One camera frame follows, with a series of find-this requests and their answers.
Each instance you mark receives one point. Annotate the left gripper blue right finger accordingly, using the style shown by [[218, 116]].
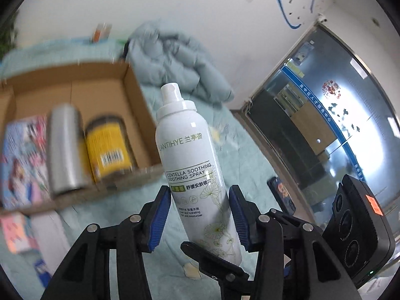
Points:
[[294, 261]]

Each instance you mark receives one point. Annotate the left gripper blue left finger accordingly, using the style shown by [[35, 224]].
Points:
[[84, 271]]

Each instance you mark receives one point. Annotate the white rectangular plastic gadget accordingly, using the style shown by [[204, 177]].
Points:
[[50, 236]]

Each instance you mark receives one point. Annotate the pastel rubiks cube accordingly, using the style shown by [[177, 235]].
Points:
[[18, 233]]

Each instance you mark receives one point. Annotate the silver metal tin can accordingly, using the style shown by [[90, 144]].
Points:
[[67, 156]]

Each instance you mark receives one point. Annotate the white spray bottle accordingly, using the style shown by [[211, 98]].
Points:
[[193, 172]]

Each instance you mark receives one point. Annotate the colourful cartoon game box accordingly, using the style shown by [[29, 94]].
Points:
[[24, 173]]

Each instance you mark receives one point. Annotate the yellow label glass jar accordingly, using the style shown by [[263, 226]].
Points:
[[109, 150]]

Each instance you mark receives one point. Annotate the blue stapler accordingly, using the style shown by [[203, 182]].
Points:
[[42, 272]]

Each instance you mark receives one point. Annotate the dark smartphone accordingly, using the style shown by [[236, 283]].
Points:
[[281, 195]]

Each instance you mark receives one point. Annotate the glass door with blue stripe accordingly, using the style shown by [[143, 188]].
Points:
[[325, 116]]

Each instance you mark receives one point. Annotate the light blue folded jacket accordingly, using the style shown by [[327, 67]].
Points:
[[160, 54]]

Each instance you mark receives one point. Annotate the potted green plant red pot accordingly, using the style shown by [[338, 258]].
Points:
[[8, 36]]

